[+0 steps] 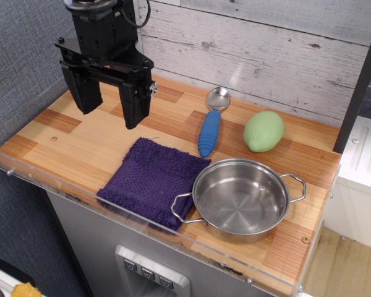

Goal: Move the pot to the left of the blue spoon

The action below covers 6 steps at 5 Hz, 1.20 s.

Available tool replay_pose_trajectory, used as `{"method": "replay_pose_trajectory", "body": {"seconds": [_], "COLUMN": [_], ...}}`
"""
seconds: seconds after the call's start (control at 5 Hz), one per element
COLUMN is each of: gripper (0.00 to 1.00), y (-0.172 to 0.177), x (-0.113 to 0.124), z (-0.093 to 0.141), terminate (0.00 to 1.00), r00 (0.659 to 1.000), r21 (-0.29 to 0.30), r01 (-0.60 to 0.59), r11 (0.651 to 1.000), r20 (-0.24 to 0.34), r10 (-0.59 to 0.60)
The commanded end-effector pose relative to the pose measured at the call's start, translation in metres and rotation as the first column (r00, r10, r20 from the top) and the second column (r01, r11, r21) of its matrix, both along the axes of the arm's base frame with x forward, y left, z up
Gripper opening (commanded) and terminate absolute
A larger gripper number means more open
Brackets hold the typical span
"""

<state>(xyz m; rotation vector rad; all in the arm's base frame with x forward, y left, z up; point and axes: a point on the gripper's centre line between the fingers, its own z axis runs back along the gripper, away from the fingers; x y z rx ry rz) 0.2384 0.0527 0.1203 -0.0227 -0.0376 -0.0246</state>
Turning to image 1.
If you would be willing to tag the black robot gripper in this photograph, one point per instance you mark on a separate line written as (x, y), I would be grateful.
(105, 50)

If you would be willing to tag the stainless steel pot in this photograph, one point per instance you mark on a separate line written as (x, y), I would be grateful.
(242, 201)

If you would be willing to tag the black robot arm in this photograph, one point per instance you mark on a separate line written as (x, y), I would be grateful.
(100, 8)

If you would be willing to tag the purple folded towel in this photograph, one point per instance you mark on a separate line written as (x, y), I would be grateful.
(150, 177)

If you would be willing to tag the clear acrylic table guard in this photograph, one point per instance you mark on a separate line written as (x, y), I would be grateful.
(94, 227)

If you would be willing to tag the green toy lemon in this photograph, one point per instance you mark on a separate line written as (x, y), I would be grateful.
(263, 131)

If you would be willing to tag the silver toy fridge dispenser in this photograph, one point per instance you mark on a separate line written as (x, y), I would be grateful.
(143, 276)

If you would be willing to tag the yellow object bottom left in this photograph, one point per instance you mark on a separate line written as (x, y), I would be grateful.
(25, 290)

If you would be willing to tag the white appliance right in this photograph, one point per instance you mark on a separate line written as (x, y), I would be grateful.
(348, 208)

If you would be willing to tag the blue handled metal spoon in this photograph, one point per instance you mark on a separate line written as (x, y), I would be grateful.
(217, 101)

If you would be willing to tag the black vertical post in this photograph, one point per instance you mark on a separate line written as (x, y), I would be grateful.
(354, 105)

